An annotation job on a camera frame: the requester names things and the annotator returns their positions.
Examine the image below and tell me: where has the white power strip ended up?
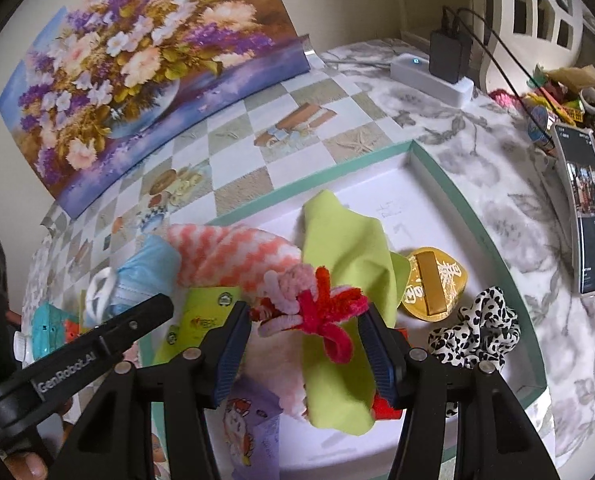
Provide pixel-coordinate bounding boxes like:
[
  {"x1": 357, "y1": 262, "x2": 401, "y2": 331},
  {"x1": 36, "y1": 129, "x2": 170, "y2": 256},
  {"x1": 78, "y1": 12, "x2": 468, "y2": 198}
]
[{"x1": 390, "y1": 51, "x2": 475, "y2": 108}]

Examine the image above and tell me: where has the black charging cable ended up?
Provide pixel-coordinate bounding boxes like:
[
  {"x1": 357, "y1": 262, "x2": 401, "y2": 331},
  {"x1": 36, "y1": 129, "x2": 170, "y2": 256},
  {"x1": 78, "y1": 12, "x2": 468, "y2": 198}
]
[{"x1": 447, "y1": 6, "x2": 595, "y2": 241}]

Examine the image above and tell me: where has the floral canvas painting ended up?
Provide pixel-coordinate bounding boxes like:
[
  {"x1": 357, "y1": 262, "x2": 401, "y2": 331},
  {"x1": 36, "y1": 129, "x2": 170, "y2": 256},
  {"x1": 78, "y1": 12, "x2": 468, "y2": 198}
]
[{"x1": 0, "y1": 0, "x2": 314, "y2": 220}]

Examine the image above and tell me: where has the white pill bottle green label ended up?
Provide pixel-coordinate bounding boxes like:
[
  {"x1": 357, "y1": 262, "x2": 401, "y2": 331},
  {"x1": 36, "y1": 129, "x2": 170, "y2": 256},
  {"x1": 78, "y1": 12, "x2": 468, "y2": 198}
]
[{"x1": 12, "y1": 332, "x2": 33, "y2": 363}]

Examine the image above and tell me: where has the white box with teal rim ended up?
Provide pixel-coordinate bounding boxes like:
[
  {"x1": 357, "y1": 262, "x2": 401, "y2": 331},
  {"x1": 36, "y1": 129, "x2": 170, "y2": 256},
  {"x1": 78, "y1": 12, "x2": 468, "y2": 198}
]
[{"x1": 152, "y1": 140, "x2": 548, "y2": 476}]

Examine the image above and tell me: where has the black charger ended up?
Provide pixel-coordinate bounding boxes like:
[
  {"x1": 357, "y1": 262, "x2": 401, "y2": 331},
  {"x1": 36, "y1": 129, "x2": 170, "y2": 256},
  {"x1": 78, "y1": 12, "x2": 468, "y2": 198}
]
[{"x1": 429, "y1": 6, "x2": 473, "y2": 86}]

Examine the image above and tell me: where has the person's left hand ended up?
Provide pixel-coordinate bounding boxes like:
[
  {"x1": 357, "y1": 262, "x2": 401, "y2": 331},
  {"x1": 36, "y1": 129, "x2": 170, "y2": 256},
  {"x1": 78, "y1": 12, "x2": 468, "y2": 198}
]
[{"x1": 0, "y1": 449, "x2": 53, "y2": 480}]

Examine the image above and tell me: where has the pink white striped fluffy cloth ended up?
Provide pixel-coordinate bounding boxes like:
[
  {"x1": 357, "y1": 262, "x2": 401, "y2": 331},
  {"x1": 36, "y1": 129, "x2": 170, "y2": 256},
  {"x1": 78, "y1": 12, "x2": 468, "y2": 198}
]
[{"x1": 166, "y1": 224, "x2": 308, "y2": 418}]

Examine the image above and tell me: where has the smartphone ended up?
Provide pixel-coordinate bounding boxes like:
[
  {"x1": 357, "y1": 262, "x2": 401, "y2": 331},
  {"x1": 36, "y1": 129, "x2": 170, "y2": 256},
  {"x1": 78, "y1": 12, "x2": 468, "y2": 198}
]
[{"x1": 550, "y1": 122, "x2": 595, "y2": 297}]

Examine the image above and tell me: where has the purple cartoon tissue packet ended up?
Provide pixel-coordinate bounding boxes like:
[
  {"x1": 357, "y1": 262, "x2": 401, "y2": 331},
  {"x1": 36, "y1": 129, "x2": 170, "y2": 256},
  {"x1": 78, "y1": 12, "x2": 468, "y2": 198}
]
[{"x1": 220, "y1": 377, "x2": 283, "y2": 480}]

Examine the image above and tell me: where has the red pink pipe cleaner flower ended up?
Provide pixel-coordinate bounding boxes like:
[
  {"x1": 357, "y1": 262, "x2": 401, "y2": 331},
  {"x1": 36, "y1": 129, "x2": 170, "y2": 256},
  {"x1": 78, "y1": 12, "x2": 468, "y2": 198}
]
[{"x1": 250, "y1": 265, "x2": 371, "y2": 365}]

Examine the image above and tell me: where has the gold foil snack cup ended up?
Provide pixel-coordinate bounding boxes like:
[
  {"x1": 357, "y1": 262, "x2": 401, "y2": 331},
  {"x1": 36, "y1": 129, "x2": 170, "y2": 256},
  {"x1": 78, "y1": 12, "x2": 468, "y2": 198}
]
[{"x1": 400, "y1": 246, "x2": 471, "y2": 322}]

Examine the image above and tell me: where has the green tissue packet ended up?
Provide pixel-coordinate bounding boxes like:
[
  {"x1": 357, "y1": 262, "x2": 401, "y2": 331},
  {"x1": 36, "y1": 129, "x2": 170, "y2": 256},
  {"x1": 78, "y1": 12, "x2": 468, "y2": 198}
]
[{"x1": 152, "y1": 286, "x2": 246, "y2": 366}]

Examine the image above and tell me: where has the blue face mask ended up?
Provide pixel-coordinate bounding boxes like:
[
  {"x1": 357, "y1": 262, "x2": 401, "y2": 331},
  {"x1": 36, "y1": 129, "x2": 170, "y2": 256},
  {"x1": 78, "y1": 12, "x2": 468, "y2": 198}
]
[{"x1": 80, "y1": 235, "x2": 183, "y2": 326}]

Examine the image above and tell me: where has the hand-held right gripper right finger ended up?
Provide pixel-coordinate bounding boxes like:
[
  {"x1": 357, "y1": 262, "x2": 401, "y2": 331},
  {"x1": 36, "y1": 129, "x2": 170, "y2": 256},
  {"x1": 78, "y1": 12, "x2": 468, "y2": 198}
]
[{"x1": 357, "y1": 304, "x2": 551, "y2": 480}]

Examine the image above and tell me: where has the pile of colourful small items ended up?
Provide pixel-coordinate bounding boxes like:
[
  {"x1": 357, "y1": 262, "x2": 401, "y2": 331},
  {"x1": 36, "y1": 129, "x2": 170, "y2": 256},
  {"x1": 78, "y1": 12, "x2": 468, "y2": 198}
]
[{"x1": 490, "y1": 62, "x2": 595, "y2": 161}]

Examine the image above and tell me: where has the lime green cloth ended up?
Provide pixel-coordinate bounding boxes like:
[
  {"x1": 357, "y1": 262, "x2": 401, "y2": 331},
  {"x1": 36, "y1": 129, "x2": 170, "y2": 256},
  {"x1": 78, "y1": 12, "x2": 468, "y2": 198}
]
[{"x1": 300, "y1": 190, "x2": 412, "y2": 436}]

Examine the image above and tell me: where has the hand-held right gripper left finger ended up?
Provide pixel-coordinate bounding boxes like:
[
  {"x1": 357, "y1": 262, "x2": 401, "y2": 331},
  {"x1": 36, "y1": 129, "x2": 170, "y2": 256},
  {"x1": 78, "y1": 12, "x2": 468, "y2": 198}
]
[{"x1": 48, "y1": 301, "x2": 253, "y2": 480}]

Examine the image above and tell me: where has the leopard print scrunchie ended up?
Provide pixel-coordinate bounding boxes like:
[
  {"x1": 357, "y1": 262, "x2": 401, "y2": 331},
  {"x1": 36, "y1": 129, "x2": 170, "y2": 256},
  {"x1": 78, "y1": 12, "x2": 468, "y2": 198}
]
[{"x1": 427, "y1": 286, "x2": 522, "y2": 373}]

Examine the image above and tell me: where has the grey leaf print tablecloth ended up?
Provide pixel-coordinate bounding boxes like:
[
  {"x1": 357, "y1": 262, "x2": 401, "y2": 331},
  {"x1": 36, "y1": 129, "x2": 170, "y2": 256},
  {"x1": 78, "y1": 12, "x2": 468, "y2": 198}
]
[{"x1": 317, "y1": 37, "x2": 595, "y2": 480}]

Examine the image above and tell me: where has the turquoise plastic pack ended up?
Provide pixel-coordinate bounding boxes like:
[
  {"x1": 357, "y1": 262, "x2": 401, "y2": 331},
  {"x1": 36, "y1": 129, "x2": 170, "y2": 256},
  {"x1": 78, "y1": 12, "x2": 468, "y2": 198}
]
[{"x1": 30, "y1": 302, "x2": 86, "y2": 361}]

